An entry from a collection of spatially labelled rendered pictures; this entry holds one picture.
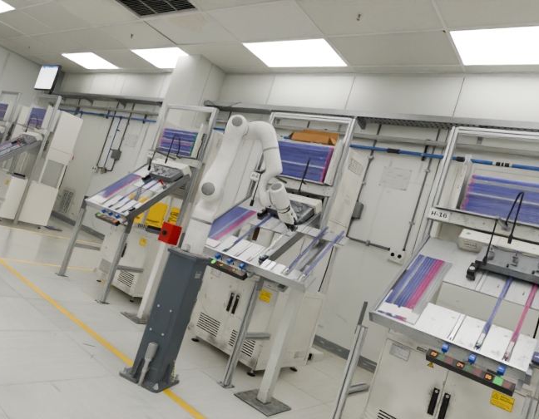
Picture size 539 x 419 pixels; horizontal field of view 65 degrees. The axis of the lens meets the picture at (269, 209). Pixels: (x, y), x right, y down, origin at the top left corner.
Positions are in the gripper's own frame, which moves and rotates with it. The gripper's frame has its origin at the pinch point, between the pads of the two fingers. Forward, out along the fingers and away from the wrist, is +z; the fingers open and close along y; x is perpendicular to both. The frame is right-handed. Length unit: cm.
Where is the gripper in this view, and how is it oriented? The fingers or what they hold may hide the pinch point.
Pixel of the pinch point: (290, 227)
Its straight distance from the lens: 247.7
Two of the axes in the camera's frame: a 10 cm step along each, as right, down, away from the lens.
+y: -7.8, -2.1, 5.9
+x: -5.6, 6.6, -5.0
